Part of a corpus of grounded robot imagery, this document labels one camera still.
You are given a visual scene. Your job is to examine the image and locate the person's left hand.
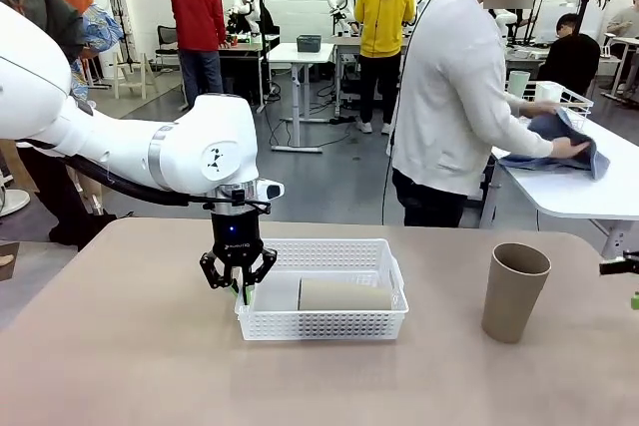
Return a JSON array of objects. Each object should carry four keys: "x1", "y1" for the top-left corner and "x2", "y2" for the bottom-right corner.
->
[{"x1": 518, "y1": 100, "x2": 561, "y2": 119}]

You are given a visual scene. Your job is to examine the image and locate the white side table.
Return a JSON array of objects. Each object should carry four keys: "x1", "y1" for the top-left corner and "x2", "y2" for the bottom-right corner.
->
[{"x1": 477, "y1": 115, "x2": 639, "y2": 260}]

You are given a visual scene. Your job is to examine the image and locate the person's right forearm white sleeve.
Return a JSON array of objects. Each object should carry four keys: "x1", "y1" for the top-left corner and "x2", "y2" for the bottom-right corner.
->
[{"x1": 491, "y1": 111, "x2": 555, "y2": 160}]

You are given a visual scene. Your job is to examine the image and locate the white floor fan base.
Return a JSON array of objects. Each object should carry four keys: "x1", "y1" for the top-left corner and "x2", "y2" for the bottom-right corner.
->
[{"x1": 0, "y1": 166, "x2": 32, "y2": 218}]

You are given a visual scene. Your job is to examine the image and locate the wood top workbench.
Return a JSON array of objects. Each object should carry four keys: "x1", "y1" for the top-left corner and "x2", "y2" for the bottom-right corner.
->
[{"x1": 219, "y1": 34, "x2": 282, "y2": 115}]

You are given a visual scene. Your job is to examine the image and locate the black tripod stand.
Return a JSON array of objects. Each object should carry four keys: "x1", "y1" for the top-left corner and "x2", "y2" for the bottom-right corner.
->
[{"x1": 252, "y1": 0, "x2": 270, "y2": 115}]

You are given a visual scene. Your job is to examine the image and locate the person in white cardigan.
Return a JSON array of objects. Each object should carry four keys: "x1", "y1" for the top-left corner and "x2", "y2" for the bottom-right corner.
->
[{"x1": 390, "y1": 0, "x2": 556, "y2": 228}]

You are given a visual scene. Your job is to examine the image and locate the white standing desk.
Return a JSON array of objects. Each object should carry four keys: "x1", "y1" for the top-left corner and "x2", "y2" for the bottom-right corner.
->
[{"x1": 266, "y1": 41, "x2": 337, "y2": 155}]

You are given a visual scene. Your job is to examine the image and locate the person in red hoodie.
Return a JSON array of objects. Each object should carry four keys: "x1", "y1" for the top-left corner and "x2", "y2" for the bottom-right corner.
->
[{"x1": 170, "y1": 0, "x2": 229, "y2": 111}]

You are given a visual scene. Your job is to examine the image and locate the person in green jacket, apron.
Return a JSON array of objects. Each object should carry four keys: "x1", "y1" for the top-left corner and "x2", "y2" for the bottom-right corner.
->
[{"x1": 0, "y1": 0, "x2": 119, "y2": 248}]

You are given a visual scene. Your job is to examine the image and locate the white wire dish rack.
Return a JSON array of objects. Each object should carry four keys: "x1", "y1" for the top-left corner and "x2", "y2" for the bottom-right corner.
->
[{"x1": 522, "y1": 80, "x2": 595, "y2": 134}]

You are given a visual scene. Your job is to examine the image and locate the thin black hanging cable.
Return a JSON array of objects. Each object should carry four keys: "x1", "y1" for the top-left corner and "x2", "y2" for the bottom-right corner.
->
[{"x1": 380, "y1": 0, "x2": 463, "y2": 226}]

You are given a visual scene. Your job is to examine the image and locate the white step stool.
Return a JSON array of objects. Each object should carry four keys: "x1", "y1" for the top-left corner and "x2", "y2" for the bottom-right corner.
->
[{"x1": 110, "y1": 50, "x2": 161, "y2": 100}]

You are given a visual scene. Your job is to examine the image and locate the black floor cables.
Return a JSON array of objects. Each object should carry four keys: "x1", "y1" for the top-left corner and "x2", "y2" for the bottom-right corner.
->
[{"x1": 263, "y1": 77, "x2": 358, "y2": 149}]

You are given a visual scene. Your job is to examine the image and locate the blue towel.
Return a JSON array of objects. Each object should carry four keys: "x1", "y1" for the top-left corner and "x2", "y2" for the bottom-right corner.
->
[{"x1": 498, "y1": 106, "x2": 612, "y2": 182}]

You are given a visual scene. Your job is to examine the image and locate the person's right hand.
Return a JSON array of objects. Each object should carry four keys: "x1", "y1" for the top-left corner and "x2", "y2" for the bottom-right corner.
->
[{"x1": 549, "y1": 138, "x2": 592, "y2": 159}]

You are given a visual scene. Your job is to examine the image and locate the white perforated plastic basket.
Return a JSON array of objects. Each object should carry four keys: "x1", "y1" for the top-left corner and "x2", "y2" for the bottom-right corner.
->
[{"x1": 234, "y1": 238, "x2": 410, "y2": 343}]

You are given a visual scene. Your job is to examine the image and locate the white cup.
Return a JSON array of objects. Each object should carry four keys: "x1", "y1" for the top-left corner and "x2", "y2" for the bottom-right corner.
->
[{"x1": 534, "y1": 81, "x2": 565, "y2": 105}]

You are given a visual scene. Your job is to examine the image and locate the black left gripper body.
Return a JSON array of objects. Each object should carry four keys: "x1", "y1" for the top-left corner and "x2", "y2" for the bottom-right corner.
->
[{"x1": 210, "y1": 210, "x2": 266, "y2": 270}]

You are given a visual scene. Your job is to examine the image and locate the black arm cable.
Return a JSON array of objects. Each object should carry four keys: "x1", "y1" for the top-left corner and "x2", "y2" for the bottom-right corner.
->
[{"x1": 27, "y1": 138, "x2": 214, "y2": 209}]

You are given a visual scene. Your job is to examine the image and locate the tall brown cup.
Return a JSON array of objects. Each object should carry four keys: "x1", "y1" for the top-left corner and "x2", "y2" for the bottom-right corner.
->
[
  {"x1": 480, "y1": 241, "x2": 553, "y2": 345},
  {"x1": 297, "y1": 276, "x2": 393, "y2": 312}
]

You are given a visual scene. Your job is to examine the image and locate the black chair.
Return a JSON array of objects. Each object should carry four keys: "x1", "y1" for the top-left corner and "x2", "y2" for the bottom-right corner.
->
[{"x1": 154, "y1": 24, "x2": 182, "y2": 71}]

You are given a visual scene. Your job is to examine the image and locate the person in yellow hoodie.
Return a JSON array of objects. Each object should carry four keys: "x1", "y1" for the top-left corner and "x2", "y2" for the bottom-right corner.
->
[{"x1": 353, "y1": 0, "x2": 417, "y2": 136}]

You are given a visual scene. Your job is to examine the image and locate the mannequin in orange blue clothes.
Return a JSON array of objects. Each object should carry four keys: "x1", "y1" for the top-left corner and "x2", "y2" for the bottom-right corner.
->
[{"x1": 22, "y1": 0, "x2": 126, "y2": 215}]

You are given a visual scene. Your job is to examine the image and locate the pale green cup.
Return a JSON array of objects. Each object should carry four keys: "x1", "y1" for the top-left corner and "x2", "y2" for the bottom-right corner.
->
[{"x1": 507, "y1": 70, "x2": 532, "y2": 99}]

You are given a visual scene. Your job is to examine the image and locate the seated person in black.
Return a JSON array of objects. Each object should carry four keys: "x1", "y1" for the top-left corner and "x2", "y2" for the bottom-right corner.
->
[{"x1": 536, "y1": 12, "x2": 602, "y2": 97}]

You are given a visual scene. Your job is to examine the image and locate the seated person in grey top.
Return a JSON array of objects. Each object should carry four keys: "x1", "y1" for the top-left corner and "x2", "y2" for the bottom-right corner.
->
[{"x1": 605, "y1": 0, "x2": 639, "y2": 39}]

